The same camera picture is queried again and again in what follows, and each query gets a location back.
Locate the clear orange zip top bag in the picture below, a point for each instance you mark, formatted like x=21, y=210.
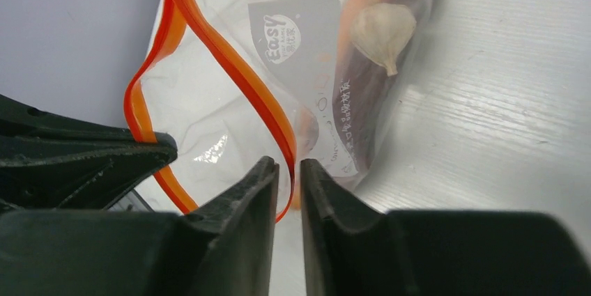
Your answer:
x=207, y=81

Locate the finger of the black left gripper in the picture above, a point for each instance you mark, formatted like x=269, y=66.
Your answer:
x=51, y=162

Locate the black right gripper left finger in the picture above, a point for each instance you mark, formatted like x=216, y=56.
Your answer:
x=223, y=248

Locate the white garlic bulb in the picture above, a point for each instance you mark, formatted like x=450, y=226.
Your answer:
x=381, y=32

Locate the red orange fruit slice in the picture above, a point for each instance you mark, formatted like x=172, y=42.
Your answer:
x=340, y=92

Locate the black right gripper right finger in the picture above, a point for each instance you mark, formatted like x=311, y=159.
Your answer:
x=352, y=249

